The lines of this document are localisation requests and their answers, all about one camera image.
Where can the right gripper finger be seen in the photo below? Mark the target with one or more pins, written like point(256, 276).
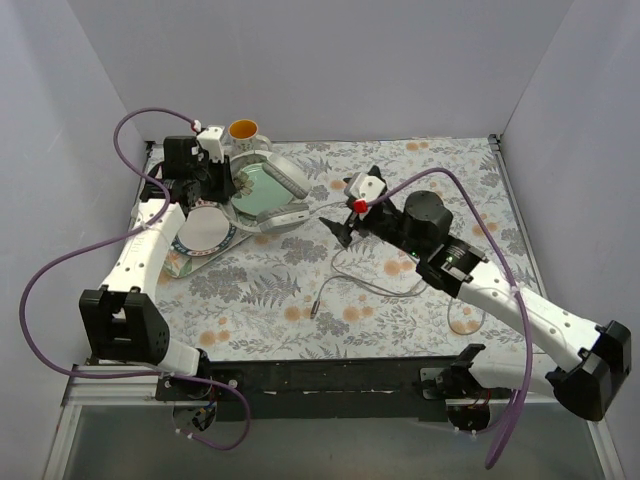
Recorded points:
point(363, 177)
point(343, 232)

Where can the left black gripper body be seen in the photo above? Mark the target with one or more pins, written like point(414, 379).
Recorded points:
point(212, 176)

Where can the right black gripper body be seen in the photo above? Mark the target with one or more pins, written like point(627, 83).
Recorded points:
point(357, 220)

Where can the grey white headphones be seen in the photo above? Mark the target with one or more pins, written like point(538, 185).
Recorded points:
point(275, 220)

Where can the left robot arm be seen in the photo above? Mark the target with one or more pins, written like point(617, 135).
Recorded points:
point(177, 212)

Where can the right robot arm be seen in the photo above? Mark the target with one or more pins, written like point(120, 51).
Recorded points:
point(578, 362)

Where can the green floral plate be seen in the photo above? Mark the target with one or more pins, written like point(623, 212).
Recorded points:
point(257, 191)

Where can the white blue-rimmed plate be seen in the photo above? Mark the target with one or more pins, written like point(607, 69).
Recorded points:
point(205, 232)

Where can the white floral mug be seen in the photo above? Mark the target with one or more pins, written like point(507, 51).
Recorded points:
point(244, 136)

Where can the leaf print tray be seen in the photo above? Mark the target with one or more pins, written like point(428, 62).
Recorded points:
point(176, 264)

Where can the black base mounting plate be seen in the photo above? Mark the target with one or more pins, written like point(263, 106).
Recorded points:
point(400, 387)

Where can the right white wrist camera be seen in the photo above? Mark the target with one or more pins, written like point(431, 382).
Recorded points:
point(359, 197)

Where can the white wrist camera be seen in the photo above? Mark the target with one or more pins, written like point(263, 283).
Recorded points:
point(359, 197)
point(210, 140)

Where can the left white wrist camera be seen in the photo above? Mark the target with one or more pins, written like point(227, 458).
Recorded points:
point(210, 140)

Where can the aluminium frame rail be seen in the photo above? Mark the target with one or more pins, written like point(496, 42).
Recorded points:
point(312, 419)

